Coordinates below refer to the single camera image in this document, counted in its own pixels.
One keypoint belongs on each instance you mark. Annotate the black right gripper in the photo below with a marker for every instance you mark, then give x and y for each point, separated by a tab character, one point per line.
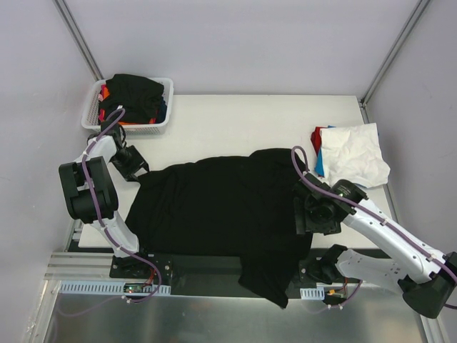
298	214

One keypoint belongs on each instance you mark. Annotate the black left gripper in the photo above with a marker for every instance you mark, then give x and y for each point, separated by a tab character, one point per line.
132	165

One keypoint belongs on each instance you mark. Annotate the white plastic laundry basket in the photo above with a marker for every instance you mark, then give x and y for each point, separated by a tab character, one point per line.
90	113

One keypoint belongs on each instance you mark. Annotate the white t shirt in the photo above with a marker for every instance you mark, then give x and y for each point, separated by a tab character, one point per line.
353	153

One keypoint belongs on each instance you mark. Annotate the black t shirt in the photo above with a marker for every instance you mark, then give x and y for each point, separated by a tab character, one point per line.
227	206
136	93

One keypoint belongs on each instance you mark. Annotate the red t shirt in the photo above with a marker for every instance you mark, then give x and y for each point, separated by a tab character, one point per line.
316	138

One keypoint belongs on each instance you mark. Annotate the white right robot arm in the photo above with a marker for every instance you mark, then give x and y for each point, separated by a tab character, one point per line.
362	215

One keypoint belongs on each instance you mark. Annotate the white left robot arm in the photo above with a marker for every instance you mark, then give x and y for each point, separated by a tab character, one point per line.
89	190

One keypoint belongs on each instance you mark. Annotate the pink t shirt in basket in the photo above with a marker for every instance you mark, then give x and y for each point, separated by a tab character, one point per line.
101	96

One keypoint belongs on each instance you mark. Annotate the dark blue t shirt in basket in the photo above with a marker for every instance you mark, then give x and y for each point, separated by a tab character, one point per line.
161	112

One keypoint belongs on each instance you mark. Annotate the black t shirt in basket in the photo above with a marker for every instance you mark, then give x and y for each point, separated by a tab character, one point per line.
136	93

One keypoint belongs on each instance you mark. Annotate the orange t shirt in basket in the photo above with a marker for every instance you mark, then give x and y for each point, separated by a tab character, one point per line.
129	117

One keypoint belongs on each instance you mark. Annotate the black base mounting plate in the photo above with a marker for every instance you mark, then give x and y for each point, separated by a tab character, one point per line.
186	275

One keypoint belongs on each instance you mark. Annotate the right white cable duct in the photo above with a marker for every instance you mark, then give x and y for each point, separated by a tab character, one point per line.
315	294

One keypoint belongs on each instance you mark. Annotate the white cable duct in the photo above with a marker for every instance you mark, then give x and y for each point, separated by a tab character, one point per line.
113	288
315	294

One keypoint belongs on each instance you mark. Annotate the aluminium front rail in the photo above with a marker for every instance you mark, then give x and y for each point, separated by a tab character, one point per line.
71	268

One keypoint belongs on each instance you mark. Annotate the left aluminium frame post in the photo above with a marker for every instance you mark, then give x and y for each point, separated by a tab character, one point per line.
77	36

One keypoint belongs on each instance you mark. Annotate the aluminium frame post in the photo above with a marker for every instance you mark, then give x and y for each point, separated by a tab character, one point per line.
406	30
77	36

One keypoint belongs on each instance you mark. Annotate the left white cable duct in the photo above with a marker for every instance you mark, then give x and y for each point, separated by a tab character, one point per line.
113	288

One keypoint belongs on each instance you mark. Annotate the right aluminium frame post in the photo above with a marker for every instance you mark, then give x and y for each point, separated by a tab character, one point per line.
406	30

